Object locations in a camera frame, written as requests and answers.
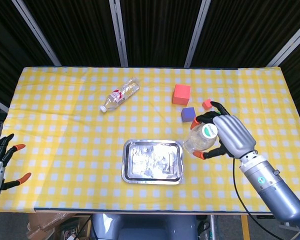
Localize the rectangular metal tray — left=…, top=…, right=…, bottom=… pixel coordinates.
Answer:
left=121, top=139, right=185, bottom=185

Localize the yellow white checked tablecloth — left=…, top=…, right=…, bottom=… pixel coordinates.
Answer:
left=1, top=66, right=300, bottom=213

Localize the brown cardboard box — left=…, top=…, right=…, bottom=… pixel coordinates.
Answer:
left=26, top=212, right=76, bottom=240

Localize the black cable of right hand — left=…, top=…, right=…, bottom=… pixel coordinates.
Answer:
left=231, top=156, right=266, bottom=240

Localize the grey robot torso base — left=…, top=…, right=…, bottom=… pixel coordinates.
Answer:
left=91, top=213, right=198, bottom=240

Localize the white partition frame post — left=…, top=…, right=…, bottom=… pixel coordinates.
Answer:
left=266, top=17, right=300, bottom=68
left=108, top=0, right=129, bottom=67
left=184, top=0, right=212, bottom=68
left=11, top=0, right=62, bottom=67

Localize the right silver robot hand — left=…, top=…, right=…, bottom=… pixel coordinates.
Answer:
left=190, top=101, right=257, bottom=160

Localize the clear water bottle white cap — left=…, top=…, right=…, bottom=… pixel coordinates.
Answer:
left=183, top=123, right=219, bottom=153

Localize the clear bottle with red label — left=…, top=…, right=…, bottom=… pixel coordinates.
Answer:
left=99, top=77, right=141, bottom=113

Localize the small orange foam cube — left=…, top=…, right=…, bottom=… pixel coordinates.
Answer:
left=202, top=98, right=214, bottom=111

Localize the purple foam cube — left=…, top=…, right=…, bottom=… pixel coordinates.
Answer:
left=180, top=107, right=197, bottom=124

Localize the large orange foam cube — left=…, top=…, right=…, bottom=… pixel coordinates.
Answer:
left=171, top=84, right=192, bottom=105

